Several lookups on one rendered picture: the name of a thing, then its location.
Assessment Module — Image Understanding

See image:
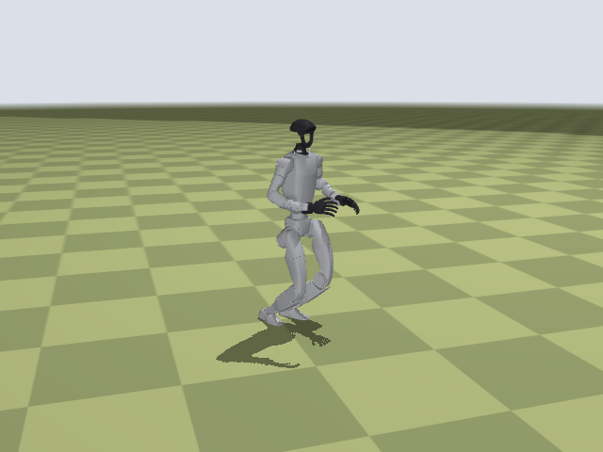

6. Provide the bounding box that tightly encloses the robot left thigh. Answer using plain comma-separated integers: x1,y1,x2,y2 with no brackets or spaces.
305,219,334,288

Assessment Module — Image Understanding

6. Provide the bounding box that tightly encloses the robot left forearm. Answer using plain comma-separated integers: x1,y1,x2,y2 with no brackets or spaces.
321,178,342,206

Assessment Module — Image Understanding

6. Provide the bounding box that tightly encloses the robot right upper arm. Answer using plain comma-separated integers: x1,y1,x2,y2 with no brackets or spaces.
268,156,295,203

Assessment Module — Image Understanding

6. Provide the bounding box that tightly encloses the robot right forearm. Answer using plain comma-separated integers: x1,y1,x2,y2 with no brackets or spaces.
269,190,308,214

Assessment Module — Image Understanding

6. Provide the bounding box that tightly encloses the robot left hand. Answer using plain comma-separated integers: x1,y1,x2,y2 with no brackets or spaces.
334,195,360,215

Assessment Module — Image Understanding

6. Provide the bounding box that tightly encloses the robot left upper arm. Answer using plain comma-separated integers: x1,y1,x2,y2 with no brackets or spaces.
315,153,327,191

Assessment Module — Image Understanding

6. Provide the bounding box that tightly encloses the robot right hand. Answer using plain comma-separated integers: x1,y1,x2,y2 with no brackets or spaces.
301,197,338,217

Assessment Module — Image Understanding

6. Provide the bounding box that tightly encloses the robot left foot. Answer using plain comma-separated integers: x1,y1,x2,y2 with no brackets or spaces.
279,308,310,320

